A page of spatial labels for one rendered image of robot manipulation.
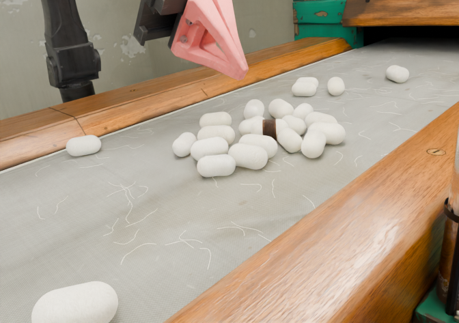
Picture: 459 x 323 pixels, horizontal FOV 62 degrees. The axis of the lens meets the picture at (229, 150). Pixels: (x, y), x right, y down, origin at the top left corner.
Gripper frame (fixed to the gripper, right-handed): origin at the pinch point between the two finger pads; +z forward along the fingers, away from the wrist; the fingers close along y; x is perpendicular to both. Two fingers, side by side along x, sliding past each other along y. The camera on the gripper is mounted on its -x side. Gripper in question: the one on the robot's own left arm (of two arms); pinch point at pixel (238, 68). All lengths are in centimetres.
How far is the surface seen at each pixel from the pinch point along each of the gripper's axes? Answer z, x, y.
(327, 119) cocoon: 8.1, 0.4, 5.4
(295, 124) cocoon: 6.6, 2.2, 3.5
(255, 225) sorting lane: 12.8, -1.2, -9.9
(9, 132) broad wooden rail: -11.9, 16.6, -15.8
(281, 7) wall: -70, 64, 123
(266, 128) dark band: 5.4, 3.0, 0.9
